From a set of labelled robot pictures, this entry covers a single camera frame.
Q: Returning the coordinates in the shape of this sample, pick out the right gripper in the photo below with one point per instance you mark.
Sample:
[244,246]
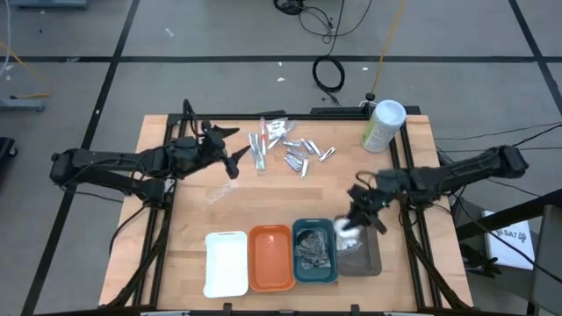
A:
[371,199]

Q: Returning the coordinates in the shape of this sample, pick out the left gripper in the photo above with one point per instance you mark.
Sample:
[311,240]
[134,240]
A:
[189,153]

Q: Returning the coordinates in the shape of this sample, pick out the bag of white cotton balls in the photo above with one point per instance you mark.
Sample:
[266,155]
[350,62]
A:
[349,246]
[339,229]

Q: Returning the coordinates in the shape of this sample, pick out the blue toothbrush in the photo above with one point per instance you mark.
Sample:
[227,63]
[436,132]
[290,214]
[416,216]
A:
[257,153]

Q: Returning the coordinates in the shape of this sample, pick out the red toothbrush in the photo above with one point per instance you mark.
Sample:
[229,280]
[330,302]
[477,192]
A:
[263,134]

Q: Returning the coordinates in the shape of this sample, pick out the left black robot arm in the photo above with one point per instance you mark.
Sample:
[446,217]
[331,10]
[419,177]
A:
[110,158]

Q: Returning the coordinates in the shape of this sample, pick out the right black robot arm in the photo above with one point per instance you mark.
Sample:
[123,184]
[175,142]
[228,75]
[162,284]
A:
[461,169]

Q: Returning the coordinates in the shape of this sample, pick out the grey plastic bin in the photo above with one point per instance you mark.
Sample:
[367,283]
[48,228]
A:
[362,263]

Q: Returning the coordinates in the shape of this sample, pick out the clear plastic wrapper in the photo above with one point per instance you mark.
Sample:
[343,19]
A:
[223,192]

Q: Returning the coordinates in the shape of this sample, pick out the clear bag of cotton swabs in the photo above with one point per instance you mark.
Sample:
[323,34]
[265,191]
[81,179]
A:
[277,127]

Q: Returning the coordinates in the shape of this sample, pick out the teal plastic bin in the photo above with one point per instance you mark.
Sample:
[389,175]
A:
[314,250]

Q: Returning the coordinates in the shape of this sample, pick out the crinkled clear plastic packets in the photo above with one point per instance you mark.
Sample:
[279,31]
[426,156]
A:
[312,250]

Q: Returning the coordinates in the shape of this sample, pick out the white wipes canister green label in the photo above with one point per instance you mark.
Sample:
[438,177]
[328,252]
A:
[384,125]

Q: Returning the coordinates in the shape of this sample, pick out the orange plastic bin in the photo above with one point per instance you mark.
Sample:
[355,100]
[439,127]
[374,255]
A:
[271,259]

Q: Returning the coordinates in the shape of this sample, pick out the white plastic bin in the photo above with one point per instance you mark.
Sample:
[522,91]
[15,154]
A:
[226,265]

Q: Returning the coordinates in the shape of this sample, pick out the small black floor puck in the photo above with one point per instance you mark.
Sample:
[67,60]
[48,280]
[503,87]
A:
[370,96]

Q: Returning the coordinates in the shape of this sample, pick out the black metal stand beam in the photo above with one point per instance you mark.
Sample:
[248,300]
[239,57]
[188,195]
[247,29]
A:
[509,215]

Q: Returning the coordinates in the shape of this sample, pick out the white labelled box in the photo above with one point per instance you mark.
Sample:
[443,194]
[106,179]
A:
[509,239]

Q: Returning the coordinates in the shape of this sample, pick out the grey metal floor foot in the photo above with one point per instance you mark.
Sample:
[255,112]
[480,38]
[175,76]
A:
[22,105]

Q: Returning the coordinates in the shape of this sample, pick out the black aluminium table frame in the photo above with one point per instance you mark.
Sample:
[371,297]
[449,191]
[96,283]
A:
[285,116]

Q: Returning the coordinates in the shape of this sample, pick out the black slanted frame strut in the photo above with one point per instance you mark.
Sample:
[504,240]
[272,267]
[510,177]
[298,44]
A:
[145,259]
[432,259]

